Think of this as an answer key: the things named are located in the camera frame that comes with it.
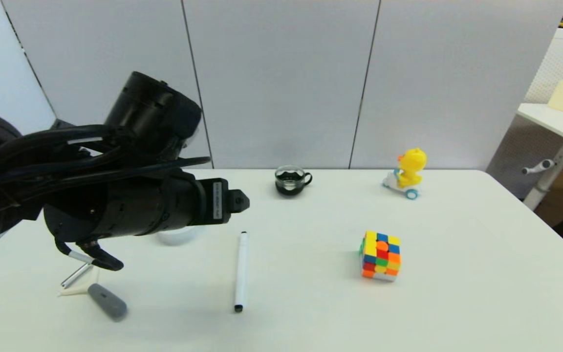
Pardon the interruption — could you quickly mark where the yellow duck scooter toy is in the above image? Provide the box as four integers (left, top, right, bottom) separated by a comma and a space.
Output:
382, 148, 428, 201

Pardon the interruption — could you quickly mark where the white side desk top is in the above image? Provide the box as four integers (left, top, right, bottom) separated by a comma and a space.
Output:
516, 103, 563, 156

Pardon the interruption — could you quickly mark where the grey desk crank handle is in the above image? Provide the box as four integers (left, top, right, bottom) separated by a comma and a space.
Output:
521, 159, 555, 176

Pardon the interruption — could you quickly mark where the grey handled white peeler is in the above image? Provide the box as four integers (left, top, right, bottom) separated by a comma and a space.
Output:
58, 263, 129, 322

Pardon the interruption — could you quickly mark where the glass cup with dark liquid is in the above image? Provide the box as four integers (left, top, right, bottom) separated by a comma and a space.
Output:
275, 166, 313, 197

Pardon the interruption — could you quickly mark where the white desk leg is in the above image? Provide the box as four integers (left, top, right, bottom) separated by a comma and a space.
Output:
523, 141, 563, 212

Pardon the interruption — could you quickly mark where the white marker with black cap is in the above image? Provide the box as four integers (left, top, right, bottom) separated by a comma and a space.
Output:
234, 231, 248, 313

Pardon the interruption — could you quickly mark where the colourful puzzle cube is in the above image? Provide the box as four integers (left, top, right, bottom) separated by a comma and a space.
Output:
359, 230, 402, 282

